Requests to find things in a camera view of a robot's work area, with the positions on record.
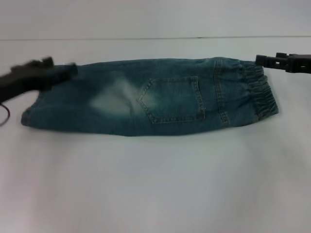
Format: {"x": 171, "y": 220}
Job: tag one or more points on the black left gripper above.
{"x": 22, "y": 80}

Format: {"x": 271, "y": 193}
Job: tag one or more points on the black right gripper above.
{"x": 300, "y": 63}

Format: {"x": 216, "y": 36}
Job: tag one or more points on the blue denim shorts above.
{"x": 155, "y": 102}

